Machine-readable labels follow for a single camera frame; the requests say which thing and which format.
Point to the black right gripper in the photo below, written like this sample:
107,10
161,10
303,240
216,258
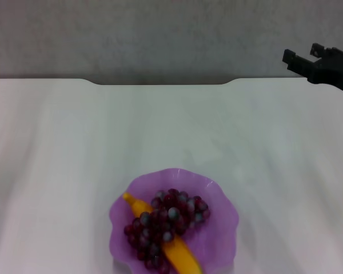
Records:
337,71

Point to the dark red grape bunch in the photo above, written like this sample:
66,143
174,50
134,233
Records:
160,222

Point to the yellow banana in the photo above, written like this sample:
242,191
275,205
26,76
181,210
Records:
180,254

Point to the purple wavy plastic plate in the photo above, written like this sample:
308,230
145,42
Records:
217,237

